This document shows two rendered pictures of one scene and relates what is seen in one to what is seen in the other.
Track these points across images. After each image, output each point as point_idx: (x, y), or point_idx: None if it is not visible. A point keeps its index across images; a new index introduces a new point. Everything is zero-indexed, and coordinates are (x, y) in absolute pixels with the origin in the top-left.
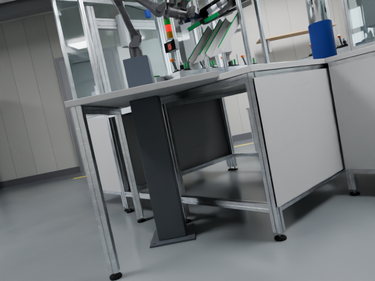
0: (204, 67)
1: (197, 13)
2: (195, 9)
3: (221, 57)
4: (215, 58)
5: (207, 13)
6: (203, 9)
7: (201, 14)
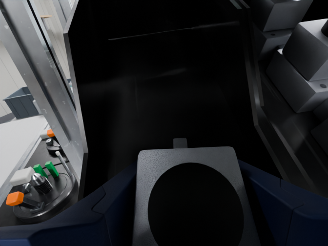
0: (43, 206)
1: (276, 176)
2: (6, 18)
3: (50, 133)
4: (64, 161)
5: (97, 59)
6: (79, 34)
7: (86, 77)
